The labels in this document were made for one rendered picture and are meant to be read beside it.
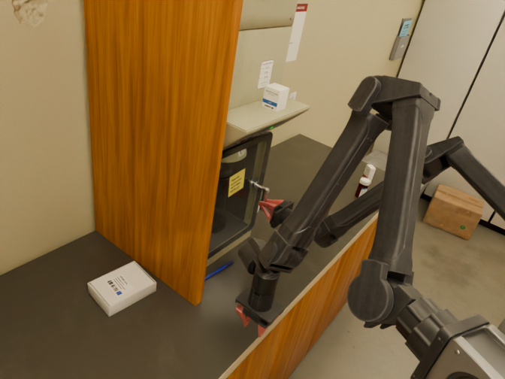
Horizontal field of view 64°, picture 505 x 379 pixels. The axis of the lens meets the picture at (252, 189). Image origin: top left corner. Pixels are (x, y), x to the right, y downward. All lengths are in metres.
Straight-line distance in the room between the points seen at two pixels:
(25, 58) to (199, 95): 0.48
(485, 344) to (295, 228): 0.39
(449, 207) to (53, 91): 3.28
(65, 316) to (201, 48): 0.81
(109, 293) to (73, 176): 0.40
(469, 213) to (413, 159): 3.14
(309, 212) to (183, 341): 0.56
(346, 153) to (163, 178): 0.53
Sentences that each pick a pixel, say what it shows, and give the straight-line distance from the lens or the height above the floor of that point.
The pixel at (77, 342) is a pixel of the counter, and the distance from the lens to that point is 1.22.
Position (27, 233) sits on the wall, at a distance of 1.45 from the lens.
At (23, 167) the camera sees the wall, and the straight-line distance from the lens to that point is 1.32.
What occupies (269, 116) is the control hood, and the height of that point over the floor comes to 1.51.
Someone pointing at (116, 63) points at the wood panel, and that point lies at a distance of 1.16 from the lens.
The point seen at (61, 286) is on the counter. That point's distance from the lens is 1.37.
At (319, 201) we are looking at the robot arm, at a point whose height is 1.48.
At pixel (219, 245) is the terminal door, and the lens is 1.37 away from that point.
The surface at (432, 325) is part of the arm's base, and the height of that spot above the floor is 1.48.
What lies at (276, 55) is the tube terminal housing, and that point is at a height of 1.63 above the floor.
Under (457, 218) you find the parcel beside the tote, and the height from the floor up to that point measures 0.17.
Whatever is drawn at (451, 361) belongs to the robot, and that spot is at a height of 1.48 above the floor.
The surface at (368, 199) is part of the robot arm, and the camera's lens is 1.25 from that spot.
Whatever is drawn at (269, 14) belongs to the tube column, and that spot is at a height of 1.75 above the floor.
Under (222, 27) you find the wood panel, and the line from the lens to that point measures 0.88.
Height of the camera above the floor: 1.90
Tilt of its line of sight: 31 degrees down
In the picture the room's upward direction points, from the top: 11 degrees clockwise
